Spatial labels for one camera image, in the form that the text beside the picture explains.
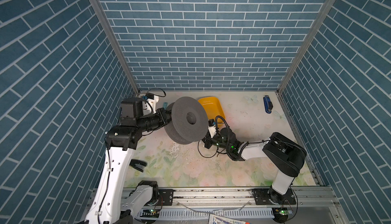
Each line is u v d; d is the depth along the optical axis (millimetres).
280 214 718
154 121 549
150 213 722
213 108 1092
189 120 680
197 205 725
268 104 1085
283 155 483
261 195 737
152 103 596
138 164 823
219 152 753
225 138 656
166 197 737
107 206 361
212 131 769
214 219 678
